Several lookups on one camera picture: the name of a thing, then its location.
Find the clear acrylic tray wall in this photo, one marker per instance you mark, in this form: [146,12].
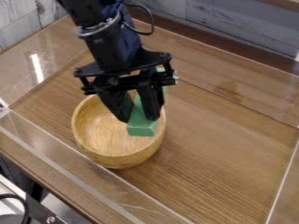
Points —
[90,188]

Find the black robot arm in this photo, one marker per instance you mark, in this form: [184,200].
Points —
[88,13]

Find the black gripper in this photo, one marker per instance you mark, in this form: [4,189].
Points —
[119,55]

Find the green rectangular block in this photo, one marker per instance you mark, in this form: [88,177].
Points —
[139,126]

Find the brown wooden bowl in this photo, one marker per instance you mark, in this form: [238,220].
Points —
[103,139]

